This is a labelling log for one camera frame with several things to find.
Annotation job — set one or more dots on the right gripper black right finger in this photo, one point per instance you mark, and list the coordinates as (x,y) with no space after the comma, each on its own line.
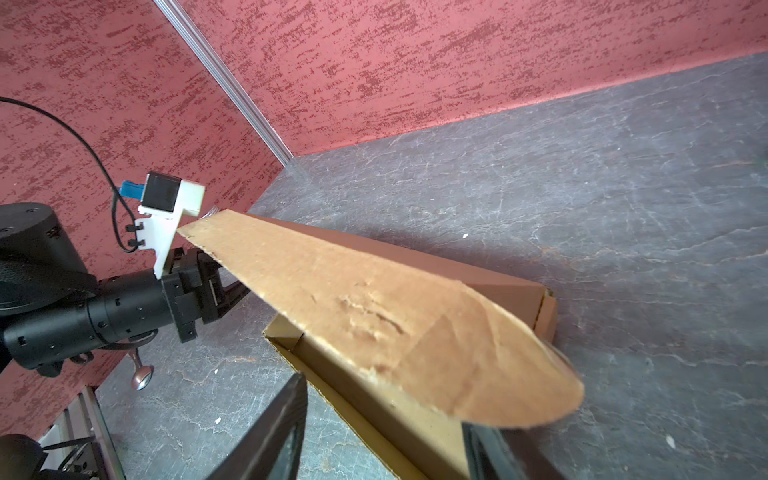
(504,454)

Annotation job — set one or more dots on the left aluminium corner post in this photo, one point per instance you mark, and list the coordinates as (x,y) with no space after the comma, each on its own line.
(192,36)

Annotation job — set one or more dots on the aluminium front rail frame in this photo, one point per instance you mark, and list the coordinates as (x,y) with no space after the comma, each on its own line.
(79,441)

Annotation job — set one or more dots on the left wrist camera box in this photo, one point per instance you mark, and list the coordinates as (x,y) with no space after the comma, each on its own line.
(164,200)

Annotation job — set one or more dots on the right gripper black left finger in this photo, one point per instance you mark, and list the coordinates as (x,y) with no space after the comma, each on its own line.
(272,447)

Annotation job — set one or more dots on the brown cardboard box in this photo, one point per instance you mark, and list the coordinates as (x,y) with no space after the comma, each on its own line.
(403,345)

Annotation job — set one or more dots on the small round metal knob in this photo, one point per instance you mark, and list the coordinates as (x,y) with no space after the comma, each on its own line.
(142,374)

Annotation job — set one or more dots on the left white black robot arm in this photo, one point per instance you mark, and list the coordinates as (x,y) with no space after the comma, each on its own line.
(54,310)

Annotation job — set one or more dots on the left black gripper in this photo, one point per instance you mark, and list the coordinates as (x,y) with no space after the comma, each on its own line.
(194,290)

